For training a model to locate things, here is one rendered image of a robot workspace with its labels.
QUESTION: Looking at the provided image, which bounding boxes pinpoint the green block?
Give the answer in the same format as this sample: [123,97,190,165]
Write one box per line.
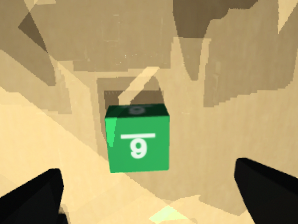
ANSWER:
[105,103,169,173]

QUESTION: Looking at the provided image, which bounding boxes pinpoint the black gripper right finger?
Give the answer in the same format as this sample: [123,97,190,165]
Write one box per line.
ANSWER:
[234,157,298,224]

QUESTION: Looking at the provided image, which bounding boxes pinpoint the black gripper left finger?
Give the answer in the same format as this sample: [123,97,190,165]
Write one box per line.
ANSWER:
[0,168,64,224]

